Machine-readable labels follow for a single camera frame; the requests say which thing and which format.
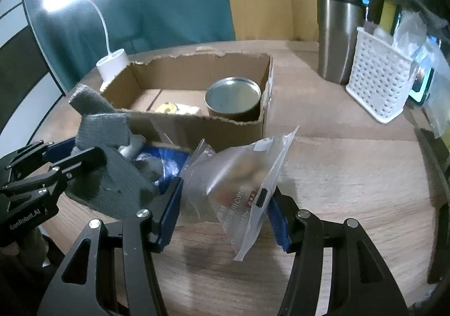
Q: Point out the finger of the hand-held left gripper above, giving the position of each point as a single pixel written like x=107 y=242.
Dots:
x=58 y=149
x=84 y=161

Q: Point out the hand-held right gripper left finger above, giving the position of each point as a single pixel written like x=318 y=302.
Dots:
x=168 y=212

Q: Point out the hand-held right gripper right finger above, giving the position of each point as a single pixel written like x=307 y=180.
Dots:
x=278 y=228

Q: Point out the light grey knitted sock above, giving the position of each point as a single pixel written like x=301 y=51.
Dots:
x=102 y=126

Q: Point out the clear zip bag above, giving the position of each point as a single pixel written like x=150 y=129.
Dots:
x=232 y=175

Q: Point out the blue plastic bag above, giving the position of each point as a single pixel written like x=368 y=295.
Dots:
x=172 y=161

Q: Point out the cardboard box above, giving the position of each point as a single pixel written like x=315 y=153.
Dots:
x=197 y=131

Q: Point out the white desk lamp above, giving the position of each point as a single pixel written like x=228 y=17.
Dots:
x=112 y=63

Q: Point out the yellow packet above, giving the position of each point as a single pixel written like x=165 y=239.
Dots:
x=172 y=108

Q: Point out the round metal tin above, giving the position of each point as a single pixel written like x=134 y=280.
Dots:
x=232 y=98

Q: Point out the white plastic basket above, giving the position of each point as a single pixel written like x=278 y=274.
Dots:
x=383 y=80

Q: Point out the stainless steel tumbler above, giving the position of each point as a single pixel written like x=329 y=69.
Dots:
x=337 y=38

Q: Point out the smartphone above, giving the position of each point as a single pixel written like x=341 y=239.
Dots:
x=423 y=80

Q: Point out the clear plastic wrapper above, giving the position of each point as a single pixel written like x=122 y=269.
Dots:
x=409 y=33

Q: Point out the yellow sponge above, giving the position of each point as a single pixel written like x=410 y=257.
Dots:
x=383 y=15

